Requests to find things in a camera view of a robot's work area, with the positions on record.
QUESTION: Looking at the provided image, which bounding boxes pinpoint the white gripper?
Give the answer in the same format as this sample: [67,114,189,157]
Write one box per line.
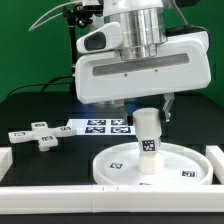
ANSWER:
[75,31,211,122]

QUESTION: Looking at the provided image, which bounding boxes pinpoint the white round table top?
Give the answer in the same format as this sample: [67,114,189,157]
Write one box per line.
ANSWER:
[93,142,213,185]

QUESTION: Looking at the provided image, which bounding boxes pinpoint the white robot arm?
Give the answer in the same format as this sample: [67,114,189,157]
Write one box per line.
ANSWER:
[75,0,211,122]

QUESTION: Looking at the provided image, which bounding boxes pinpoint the white marker tag sheet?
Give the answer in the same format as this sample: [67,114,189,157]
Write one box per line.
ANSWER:
[67,119,135,136]

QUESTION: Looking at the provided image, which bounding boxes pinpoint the white right fence block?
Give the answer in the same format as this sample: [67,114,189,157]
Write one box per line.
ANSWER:
[206,145,224,185]

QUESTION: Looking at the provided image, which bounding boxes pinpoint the white fence block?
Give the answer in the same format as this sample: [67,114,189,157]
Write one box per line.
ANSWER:
[206,145,224,185]
[0,147,13,182]

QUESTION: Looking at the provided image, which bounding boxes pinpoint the white cross-shaped table base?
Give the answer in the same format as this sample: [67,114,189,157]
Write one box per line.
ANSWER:
[8,122,77,152]

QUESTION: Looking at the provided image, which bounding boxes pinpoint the white front fence bar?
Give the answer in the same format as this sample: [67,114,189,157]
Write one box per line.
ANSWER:
[0,185,224,214]

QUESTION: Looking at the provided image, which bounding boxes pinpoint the white left fence block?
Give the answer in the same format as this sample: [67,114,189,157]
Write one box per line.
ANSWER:
[0,147,13,182]

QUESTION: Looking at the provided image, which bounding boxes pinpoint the black cable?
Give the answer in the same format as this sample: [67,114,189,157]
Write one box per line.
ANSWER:
[6,73,78,98]

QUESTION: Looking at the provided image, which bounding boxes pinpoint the white cable pair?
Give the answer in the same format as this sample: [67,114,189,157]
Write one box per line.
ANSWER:
[28,0,84,32]

